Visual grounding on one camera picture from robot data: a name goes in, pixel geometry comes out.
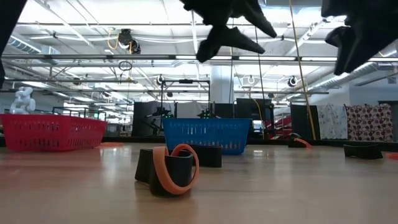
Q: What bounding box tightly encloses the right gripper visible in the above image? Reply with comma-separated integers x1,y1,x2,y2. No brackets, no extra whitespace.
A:
322,0,398,75

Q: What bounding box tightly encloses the black rig frame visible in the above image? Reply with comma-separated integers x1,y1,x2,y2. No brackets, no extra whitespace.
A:
160,79,211,119

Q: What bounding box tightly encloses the blue plastic basket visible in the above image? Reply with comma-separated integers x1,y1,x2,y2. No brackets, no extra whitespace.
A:
161,117,252,156

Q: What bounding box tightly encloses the black partition panel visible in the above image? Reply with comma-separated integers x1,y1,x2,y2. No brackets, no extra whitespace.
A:
132,101,177,138

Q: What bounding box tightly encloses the black ceiling cable reel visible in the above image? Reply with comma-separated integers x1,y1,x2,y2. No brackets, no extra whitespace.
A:
117,28,141,54

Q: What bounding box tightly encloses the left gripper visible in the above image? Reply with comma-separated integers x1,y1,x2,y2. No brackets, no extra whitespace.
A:
180,0,277,63

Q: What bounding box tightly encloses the wide black rubber band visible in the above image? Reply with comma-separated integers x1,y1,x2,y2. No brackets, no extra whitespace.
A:
186,144,223,168
343,143,384,160
287,133,307,149
135,148,194,197

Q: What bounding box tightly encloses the white pillar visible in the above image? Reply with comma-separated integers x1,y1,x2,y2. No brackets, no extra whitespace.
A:
211,65,234,103

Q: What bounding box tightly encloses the red plastic basket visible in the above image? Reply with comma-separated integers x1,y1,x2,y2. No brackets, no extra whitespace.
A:
0,113,108,152

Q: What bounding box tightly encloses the white leaf-print curtain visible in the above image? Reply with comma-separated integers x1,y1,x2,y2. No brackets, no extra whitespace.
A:
317,104,348,141

